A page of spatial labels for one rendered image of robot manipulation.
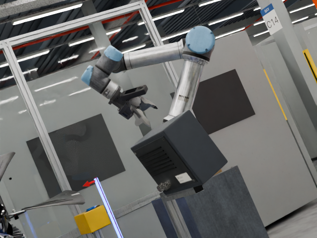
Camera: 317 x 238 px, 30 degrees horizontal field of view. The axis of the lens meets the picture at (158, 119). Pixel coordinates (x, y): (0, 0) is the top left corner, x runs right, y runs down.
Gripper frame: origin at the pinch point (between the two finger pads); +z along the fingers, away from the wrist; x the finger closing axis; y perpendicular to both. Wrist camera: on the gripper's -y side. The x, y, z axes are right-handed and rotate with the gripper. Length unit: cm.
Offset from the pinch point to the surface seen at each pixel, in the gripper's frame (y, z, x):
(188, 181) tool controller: -39, 6, 79
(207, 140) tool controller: -50, 3, 72
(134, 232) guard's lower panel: 78, 35, -17
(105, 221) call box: 44, 9, 24
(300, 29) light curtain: 93, 157, -504
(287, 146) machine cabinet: 157, 196, -350
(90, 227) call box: 47, 5, 29
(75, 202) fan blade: 21, -11, 49
